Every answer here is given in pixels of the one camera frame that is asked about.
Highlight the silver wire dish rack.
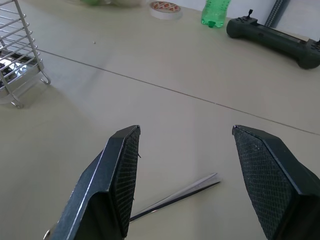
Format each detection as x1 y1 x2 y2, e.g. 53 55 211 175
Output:
0 0 52 109

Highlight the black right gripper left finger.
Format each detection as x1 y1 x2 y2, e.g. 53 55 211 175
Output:
49 124 141 240

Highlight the dark green handheld controller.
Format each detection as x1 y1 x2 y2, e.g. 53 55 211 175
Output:
226 9 320 71

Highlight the white adhesive tape roll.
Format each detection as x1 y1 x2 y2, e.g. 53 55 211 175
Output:
149 0 184 21

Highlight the grey metal shelf post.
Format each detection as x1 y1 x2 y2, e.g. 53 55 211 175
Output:
264 0 290 29

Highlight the green plastic bottle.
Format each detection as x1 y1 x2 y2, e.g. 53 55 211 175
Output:
201 0 230 29

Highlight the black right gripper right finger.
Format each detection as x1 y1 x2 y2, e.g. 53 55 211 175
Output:
231 124 320 240

